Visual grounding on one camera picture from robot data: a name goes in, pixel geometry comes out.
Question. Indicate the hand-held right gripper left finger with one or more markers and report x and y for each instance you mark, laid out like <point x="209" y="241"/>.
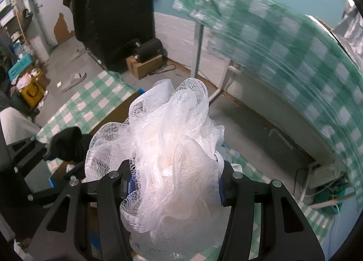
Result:
<point x="131" y="186"/>

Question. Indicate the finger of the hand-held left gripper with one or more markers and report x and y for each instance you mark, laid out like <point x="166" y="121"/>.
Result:
<point x="56" y="185"/>
<point x="27" y="150"/>

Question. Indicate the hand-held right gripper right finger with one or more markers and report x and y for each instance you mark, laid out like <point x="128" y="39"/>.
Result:
<point x="222" y="193"/>

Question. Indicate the white mesh bath pouf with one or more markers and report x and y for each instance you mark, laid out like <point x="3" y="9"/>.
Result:
<point x="170" y="147"/>

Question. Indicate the blue cardboard box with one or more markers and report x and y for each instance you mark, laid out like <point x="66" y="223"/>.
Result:
<point x="113" y="115"/>

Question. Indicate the light grey cloth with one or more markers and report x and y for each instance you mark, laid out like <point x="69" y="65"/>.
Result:
<point x="17" y="126"/>

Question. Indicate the yellow crate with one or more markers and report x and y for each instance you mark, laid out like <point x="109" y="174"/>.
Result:
<point x="31" y="92"/>

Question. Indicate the blue crate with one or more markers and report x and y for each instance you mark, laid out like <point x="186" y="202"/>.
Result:
<point x="19" y="67"/>

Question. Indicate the grey slipper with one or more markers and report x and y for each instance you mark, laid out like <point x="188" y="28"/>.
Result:
<point x="79" y="54"/>
<point x="74" y="80"/>

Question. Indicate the small cardboard box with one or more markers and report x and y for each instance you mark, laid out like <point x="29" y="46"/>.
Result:
<point x="140" y="66"/>

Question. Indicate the wooden shelf rack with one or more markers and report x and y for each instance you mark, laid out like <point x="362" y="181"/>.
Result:
<point x="14" y="19"/>

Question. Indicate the black cylindrical motor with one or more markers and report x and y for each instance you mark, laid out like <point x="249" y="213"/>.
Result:
<point x="149" y="48"/>

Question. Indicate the green checked plastic table cover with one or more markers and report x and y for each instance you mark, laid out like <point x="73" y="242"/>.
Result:
<point x="269" y="51"/>

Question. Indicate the black cabinet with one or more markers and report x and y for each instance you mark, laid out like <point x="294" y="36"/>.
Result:
<point x="113" y="14"/>

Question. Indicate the white table frame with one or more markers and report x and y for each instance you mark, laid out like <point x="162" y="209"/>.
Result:
<point x="200" y="51"/>

